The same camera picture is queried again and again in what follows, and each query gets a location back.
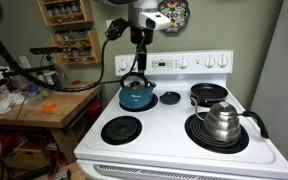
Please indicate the white crumpled cloth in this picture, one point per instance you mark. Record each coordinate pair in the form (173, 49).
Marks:
(9, 102)

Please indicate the labelled jar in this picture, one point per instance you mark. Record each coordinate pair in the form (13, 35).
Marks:
(52, 80)

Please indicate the yellow crate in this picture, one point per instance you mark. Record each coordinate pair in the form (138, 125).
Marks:
(30, 155)

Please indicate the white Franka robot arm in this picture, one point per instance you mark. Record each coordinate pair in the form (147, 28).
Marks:
(143, 13)

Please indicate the black bar camera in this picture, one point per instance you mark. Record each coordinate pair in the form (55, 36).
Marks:
(45, 50)

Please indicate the black frying pan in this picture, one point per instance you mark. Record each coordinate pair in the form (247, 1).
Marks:
(209, 91)

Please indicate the wooden spice rack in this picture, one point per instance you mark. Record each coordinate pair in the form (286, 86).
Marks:
(75, 46)
(65, 13)

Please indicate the wooden table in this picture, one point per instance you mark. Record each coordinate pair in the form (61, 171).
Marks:
(60, 110)

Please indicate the stainless steel gooseneck kettle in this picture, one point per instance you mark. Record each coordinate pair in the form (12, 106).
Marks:
(222, 123)

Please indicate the red item under table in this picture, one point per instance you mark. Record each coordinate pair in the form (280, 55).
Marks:
(94, 110)

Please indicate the white electric stove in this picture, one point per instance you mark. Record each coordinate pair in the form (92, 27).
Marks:
(170, 140)

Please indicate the colourful decorative wall plate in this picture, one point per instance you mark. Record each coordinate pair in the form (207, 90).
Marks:
(179, 13)

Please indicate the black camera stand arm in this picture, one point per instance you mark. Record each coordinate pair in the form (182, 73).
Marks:
(27, 70)

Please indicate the clear container with blue lid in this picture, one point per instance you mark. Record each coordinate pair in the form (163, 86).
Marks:
(35, 95)

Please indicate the small dark blue dish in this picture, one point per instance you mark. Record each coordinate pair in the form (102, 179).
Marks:
(170, 98)

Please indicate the small black coil burner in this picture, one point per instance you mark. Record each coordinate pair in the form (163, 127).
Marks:
(121, 130)
(151, 104)

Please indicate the white wall outlet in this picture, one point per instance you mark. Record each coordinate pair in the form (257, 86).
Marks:
(24, 62)

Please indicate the stove clock display panel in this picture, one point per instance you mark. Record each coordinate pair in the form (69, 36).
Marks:
(162, 63)

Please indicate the large black coil burner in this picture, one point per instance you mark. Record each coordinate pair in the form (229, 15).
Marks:
(197, 133)
(214, 103)

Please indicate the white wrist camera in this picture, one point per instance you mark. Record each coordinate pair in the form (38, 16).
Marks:
(154, 20)

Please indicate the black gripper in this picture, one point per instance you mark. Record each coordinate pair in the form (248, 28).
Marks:
(142, 36)

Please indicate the small orange object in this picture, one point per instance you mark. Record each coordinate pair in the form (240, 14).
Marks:
(49, 108)

